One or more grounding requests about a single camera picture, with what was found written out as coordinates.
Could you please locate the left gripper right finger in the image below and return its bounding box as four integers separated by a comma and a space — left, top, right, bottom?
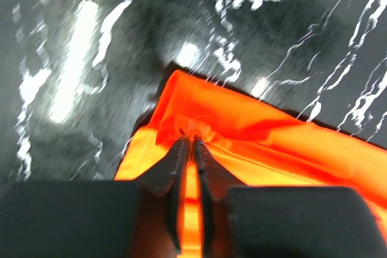
193, 140, 386, 257

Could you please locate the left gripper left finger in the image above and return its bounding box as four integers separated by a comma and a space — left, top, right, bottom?
1, 139, 189, 257

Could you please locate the orange t shirt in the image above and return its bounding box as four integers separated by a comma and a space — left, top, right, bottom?
114, 69, 387, 258

